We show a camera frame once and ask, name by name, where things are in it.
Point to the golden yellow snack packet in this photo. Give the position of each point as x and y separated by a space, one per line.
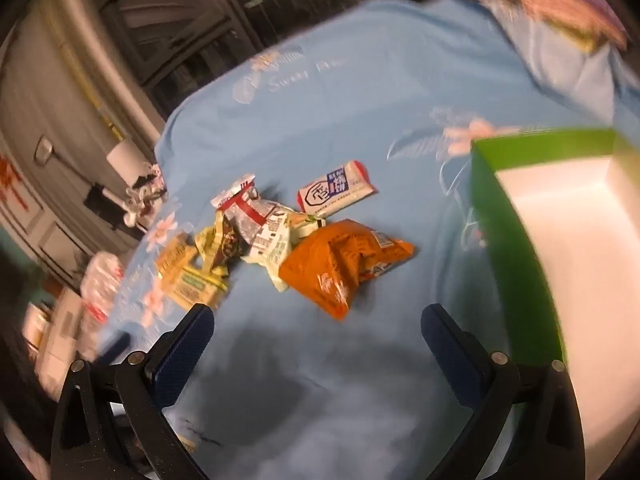
175 257

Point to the white red-ended snack packet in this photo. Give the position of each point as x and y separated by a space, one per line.
332 187

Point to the yellow-green snack packet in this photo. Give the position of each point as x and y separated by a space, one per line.
197 287

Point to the green cardboard box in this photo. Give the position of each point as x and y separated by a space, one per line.
510 260

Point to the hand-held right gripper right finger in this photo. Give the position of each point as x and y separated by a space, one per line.
450 360

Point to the white red-striped snack packet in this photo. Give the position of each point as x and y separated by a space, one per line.
245 210

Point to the white red-printed plastic bag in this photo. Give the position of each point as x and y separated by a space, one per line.
100 280

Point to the light blue pillow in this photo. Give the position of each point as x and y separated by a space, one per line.
560 60

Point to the dark framed window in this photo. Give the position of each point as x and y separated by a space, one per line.
200 35

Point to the orange snack packet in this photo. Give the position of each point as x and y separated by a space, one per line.
330 260

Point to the pale green snack packet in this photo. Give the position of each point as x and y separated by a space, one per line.
272 252

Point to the white lamp shade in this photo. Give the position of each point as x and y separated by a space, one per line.
125 157

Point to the blue floral bedsheet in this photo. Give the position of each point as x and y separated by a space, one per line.
350 110

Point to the dark brown snack packet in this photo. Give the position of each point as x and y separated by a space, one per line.
230 246

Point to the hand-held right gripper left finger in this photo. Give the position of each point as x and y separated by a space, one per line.
182 360

